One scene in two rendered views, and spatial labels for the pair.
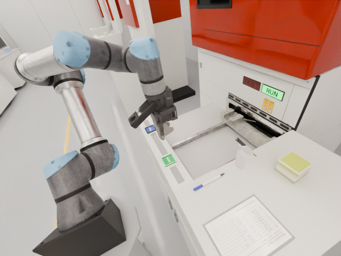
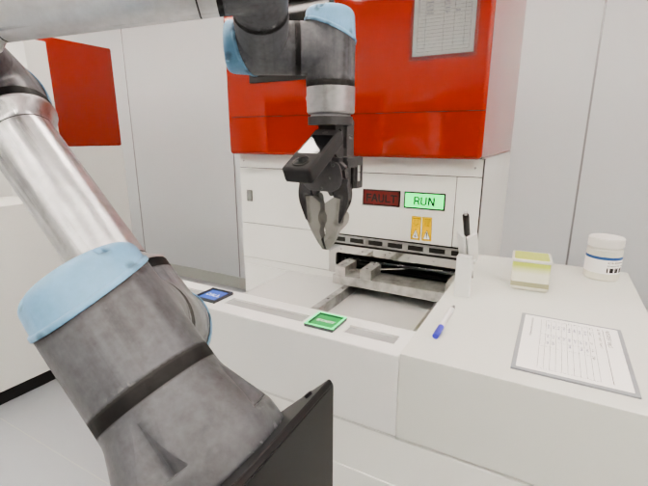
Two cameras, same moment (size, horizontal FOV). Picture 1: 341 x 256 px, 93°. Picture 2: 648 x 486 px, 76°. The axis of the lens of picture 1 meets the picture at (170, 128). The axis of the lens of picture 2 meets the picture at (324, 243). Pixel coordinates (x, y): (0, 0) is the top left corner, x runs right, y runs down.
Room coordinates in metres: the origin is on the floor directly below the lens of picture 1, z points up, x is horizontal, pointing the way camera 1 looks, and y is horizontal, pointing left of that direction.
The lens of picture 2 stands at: (0.00, 0.51, 1.28)
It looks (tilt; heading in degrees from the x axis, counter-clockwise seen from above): 14 degrees down; 316
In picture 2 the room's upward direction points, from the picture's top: straight up
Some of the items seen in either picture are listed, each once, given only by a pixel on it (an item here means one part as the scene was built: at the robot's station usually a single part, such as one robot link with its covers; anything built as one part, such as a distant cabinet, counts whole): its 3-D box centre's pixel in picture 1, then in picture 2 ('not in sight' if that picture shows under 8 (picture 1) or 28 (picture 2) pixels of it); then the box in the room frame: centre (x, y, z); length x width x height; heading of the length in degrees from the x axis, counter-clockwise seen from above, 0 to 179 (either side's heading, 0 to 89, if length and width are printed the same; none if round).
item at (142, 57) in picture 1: (146, 60); (328, 48); (0.49, 0.03, 1.41); 0.09 x 0.08 x 0.11; 50
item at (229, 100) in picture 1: (251, 118); (393, 266); (0.72, -0.49, 0.89); 0.44 x 0.02 x 0.10; 17
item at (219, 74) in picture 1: (234, 87); (343, 219); (0.90, -0.45, 1.02); 0.81 x 0.03 x 0.40; 17
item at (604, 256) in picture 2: not in sight; (604, 256); (0.21, -0.58, 1.01); 0.07 x 0.07 x 0.10
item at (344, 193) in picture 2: (159, 125); (337, 195); (0.46, 0.04, 1.19); 0.05 x 0.02 x 0.09; 17
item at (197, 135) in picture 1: (203, 133); (320, 309); (0.74, -0.20, 0.84); 0.50 x 0.02 x 0.03; 107
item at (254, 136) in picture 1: (245, 129); (394, 284); (0.67, -0.42, 0.87); 0.36 x 0.08 x 0.03; 17
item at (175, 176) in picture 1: (161, 152); (268, 342); (0.60, 0.08, 0.89); 0.55 x 0.09 x 0.14; 17
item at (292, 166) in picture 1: (292, 167); (529, 270); (0.30, -0.40, 1.00); 0.07 x 0.07 x 0.07; 21
